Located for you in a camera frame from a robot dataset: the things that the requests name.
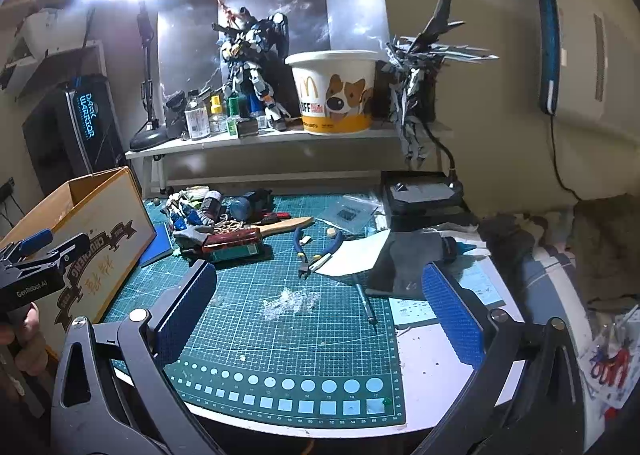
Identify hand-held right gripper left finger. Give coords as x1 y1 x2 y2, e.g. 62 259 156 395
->
50 259 226 455

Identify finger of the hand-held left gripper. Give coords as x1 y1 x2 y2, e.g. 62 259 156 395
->
20 233 91 269
12 229 55 257

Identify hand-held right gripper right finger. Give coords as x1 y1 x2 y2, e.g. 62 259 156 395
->
410 262 587 455

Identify brown cardboard box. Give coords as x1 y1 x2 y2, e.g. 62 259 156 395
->
0 166 158 336

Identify grey sock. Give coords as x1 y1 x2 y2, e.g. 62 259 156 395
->
367 230 453 298

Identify black spray can pink cap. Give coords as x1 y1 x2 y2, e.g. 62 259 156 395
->
202 189 224 223

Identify person's left hand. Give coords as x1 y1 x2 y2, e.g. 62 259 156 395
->
0 304 51 398

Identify light blue printed sheet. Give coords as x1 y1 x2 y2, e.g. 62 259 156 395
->
390 255 501 328

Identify blue tipped glue bottle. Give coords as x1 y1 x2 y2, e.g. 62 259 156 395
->
440 237 476 261

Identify blue flat pad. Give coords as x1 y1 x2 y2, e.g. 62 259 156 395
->
139 222 173 268

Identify grey hobby knife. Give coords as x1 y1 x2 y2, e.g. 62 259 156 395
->
354 280 381 333

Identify red-brown patterned box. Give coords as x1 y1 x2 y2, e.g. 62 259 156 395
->
202 229 264 256

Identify green flat box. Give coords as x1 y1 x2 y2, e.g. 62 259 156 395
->
210 244 273 263

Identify grey striped bedding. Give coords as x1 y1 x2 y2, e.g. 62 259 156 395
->
480 200 640 436

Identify pile of plastic shavings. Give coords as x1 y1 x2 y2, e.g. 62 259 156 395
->
262 287 321 323

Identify black computer tower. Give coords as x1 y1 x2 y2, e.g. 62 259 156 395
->
22 77 127 186

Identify black flat box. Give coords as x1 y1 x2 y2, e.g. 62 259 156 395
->
380 170 466 231

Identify white paper sheet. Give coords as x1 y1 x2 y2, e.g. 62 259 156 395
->
315 230 396 278

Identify blue capped dark container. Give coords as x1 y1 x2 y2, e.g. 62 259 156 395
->
227 190 273 220

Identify green cutting mat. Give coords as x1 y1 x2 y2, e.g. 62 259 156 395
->
100 192 406 431

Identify black desk lamp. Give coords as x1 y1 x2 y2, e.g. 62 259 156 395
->
129 0 169 152

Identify clear plastic parts bag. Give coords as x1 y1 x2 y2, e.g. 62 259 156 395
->
320 195 383 236

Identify small black device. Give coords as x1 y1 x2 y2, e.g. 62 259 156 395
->
165 92 188 138

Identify clear bottle white label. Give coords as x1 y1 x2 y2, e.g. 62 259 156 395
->
185 90 211 140

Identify white shelf riser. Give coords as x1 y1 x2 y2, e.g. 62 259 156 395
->
125 127 451 196

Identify small bottle yellow cap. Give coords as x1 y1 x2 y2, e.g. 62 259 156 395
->
209 95 227 134

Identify green bottle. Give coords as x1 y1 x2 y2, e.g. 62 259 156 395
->
227 92 248 123

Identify dark winged robot model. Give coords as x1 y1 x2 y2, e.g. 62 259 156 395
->
377 0 501 170

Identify dog print paper bucket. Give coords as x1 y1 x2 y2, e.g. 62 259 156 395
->
285 51 381 136

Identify white blue robot model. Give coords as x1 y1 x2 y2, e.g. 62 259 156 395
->
212 0 293 130

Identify blue handled pliers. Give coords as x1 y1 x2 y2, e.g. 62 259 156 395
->
292 227 346 281

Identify wooden handled brush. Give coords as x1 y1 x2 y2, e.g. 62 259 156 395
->
250 216 316 238

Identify red handled scissors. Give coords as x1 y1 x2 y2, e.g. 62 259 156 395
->
590 347 631 386

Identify black power cable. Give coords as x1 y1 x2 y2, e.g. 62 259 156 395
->
547 112 581 198

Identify white wall shelf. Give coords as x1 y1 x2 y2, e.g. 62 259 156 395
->
0 7 108 96

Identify white wall appliance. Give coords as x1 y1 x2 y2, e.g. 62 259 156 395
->
555 5 626 136

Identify black blue wall panel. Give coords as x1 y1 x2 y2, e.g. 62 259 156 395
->
531 0 562 116

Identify dark wall poster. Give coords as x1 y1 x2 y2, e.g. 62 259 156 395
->
157 0 391 136

